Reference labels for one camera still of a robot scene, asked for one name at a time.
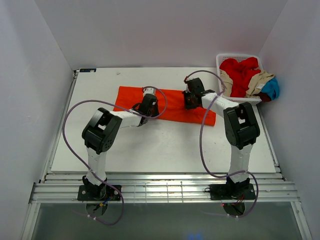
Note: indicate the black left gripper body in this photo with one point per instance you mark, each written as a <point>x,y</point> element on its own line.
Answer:
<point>154,112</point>

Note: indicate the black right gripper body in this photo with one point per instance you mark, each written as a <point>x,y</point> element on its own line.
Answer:
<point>188,101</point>

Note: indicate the orange t-shirt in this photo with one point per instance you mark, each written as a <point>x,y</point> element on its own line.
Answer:
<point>171,102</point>

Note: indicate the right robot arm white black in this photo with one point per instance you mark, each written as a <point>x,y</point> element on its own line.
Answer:
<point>241,131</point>

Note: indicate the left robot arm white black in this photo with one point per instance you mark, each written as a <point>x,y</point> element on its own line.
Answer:
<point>100,134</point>

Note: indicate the white plastic laundry basket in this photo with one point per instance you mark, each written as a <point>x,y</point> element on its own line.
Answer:
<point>239,57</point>

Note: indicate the red t-shirt in basket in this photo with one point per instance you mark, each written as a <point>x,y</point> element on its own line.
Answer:
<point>240,73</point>

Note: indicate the beige t-shirt in basket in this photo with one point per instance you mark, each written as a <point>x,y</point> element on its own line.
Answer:
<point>256,84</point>

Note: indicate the dark red t-shirt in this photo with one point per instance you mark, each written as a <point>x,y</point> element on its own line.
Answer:
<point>264,97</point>

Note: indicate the blue label sticker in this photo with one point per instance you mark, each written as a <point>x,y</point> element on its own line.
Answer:
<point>87,70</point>

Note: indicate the blue t-shirt in basket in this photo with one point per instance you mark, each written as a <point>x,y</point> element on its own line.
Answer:
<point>271,88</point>

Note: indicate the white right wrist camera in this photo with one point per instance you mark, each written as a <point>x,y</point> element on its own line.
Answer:
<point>187,80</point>

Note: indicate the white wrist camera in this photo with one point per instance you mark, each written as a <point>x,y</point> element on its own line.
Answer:
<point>187,80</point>
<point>148,91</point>

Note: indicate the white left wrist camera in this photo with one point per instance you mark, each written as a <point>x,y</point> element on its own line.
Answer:
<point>148,91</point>

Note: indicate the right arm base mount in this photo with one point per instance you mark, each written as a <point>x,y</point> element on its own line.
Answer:
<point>223,192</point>

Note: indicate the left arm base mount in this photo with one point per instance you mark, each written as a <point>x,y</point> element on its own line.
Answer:
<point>109,193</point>

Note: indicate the aluminium frame rail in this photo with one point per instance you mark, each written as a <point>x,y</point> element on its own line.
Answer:
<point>160,188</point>

